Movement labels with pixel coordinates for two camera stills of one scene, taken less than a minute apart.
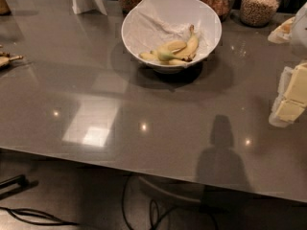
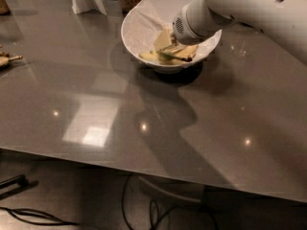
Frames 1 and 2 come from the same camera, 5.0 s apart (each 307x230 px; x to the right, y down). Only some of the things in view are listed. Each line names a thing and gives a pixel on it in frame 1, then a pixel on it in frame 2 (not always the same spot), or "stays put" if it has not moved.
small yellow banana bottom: (177, 62) stays put
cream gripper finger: (297, 88) to (162, 39)
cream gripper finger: (290, 111) to (176, 48)
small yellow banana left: (150, 56) stays put
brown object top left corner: (4, 8) stays put
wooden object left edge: (5, 58) stays put
